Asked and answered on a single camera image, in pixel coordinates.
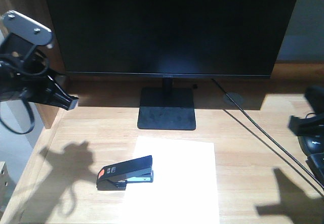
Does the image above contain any black monitor stand base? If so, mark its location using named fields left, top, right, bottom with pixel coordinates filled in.
left=137, top=78, right=196, bottom=130

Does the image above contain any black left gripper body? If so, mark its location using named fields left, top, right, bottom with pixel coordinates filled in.
left=1, top=46, right=51, bottom=105

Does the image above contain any wooden desk with drawers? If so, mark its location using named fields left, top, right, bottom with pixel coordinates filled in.
left=0, top=0, right=324, bottom=224

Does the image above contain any black orange stapler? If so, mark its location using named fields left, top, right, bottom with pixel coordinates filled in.
left=96, top=155, right=153, bottom=191

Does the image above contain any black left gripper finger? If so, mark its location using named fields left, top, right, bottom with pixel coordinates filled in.
left=46, top=69, right=78, bottom=111

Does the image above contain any black left camera cable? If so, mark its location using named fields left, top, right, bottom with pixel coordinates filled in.
left=0, top=54, right=50, bottom=135

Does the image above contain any black computer mouse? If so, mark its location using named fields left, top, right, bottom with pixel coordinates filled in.
left=298, top=136, right=323, bottom=156

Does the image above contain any black keyboard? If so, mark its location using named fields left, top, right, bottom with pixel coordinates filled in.
left=307, top=153, right=323, bottom=185

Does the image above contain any white paper sheet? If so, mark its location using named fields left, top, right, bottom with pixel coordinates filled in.
left=120, top=137, right=220, bottom=223

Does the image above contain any black monitor cable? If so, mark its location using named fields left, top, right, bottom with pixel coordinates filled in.
left=211, top=78, right=324, bottom=192

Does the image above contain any black monitor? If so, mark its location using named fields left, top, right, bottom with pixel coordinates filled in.
left=47, top=0, right=296, bottom=78

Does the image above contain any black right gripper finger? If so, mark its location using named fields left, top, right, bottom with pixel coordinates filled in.
left=288, top=114, right=323, bottom=136

